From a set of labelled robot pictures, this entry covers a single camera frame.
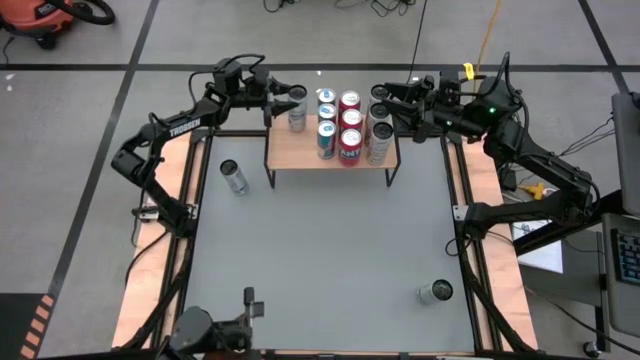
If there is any black jointed device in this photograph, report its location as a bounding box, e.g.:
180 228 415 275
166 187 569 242
167 286 266 360

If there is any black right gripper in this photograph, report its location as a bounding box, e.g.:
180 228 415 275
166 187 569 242
382 69 487 144

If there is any black mat with orange stripes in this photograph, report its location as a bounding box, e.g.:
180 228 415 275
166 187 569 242
0 292 57 360

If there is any white paper sheet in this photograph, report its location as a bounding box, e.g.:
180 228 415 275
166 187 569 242
512 217 565 274

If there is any black aluminium rig frame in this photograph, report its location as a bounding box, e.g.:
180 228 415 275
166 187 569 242
118 110 532 354

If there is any white Celsius can black lid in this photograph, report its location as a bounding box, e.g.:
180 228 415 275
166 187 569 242
368 102 393 124
365 121 396 166
368 83 392 106

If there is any red Fanta strawberry can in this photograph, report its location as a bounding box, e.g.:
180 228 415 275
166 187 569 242
338 89 363 112
339 108 365 132
337 127 364 168

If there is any wooden shelf with black legs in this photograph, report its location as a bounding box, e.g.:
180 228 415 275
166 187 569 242
263 113 401 190

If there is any black camera cable loop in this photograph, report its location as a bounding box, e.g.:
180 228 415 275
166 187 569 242
187 52 266 109

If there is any coiled black floor cable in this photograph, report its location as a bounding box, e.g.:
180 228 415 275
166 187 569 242
407 0 431 84

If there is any yellow cable plug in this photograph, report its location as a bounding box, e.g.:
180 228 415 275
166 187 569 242
519 182 547 199

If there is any white blue slim can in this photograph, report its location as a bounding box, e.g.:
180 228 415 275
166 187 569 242
417 278 455 306
287 83 310 134
219 158 250 196

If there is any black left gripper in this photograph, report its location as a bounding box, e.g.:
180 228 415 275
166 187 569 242
233 66 301 127

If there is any black diagonal beam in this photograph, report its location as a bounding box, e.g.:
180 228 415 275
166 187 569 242
513 191 625 256

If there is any black keyboard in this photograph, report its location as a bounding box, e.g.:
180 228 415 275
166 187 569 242
610 227 640 287

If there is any pale silver-blue Red Bull can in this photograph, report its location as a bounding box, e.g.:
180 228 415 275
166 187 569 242
316 119 338 161

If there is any yellow floor cable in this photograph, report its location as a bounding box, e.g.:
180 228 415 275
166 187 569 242
472 0 503 66

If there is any orange shop vacuum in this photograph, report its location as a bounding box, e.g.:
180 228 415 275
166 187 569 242
0 0 117 50

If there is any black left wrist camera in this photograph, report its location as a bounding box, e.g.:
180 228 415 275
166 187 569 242
213 58 243 94

